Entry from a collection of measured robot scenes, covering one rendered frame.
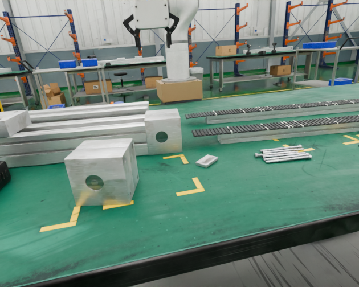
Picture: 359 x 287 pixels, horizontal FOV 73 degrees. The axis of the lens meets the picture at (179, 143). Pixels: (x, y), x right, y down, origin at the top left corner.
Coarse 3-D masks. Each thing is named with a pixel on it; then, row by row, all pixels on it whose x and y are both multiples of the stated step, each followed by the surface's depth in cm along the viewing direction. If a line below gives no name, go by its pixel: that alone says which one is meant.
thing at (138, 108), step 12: (60, 108) 84; (72, 108) 83; (84, 108) 83; (96, 108) 83; (108, 108) 84; (120, 108) 78; (132, 108) 77; (144, 108) 77; (36, 120) 76; (48, 120) 77; (60, 120) 78; (72, 120) 77
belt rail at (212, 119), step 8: (344, 104) 86; (352, 104) 87; (256, 112) 84; (264, 112) 85; (272, 112) 85; (280, 112) 85; (288, 112) 86; (296, 112) 86; (304, 112) 86; (312, 112) 86; (320, 112) 87; (328, 112) 87; (336, 112) 87; (208, 120) 85; (216, 120) 84; (224, 120) 84; (232, 120) 85; (240, 120) 85; (248, 120) 85
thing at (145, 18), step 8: (136, 0) 66; (144, 0) 67; (152, 0) 67; (160, 0) 67; (136, 8) 67; (144, 8) 68; (152, 8) 68; (160, 8) 68; (136, 16) 68; (144, 16) 69; (152, 16) 69; (160, 16) 69; (168, 16) 70; (136, 24) 70; (144, 24) 70; (152, 24) 70; (160, 24) 71; (168, 24) 71
